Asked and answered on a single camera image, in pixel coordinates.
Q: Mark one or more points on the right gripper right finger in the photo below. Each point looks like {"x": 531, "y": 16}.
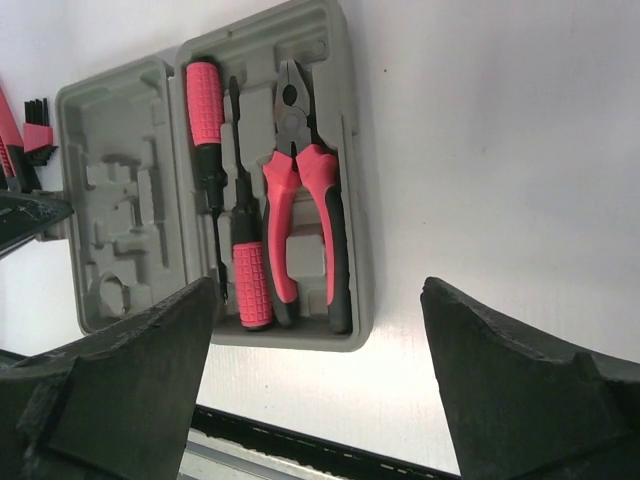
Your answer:
{"x": 521, "y": 403}

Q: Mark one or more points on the red black screwdriver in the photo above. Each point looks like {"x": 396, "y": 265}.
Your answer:
{"x": 254, "y": 303}
{"x": 204, "y": 95}

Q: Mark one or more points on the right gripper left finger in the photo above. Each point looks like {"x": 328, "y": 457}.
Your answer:
{"x": 116, "y": 404}

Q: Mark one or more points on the aluminium mounting rail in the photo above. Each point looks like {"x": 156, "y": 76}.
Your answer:
{"x": 271, "y": 443}

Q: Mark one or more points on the red handled pliers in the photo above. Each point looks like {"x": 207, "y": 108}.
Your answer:
{"x": 303, "y": 190}

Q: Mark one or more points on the red hex key set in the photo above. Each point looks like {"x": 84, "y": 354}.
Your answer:
{"x": 38, "y": 133}

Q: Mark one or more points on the grey plastic tool case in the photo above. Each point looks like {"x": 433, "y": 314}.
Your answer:
{"x": 141, "y": 229}

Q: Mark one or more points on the red utility knife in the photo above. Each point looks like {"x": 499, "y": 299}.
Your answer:
{"x": 17, "y": 175}

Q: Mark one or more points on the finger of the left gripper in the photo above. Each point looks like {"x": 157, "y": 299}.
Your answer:
{"x": 26, "y": 215}

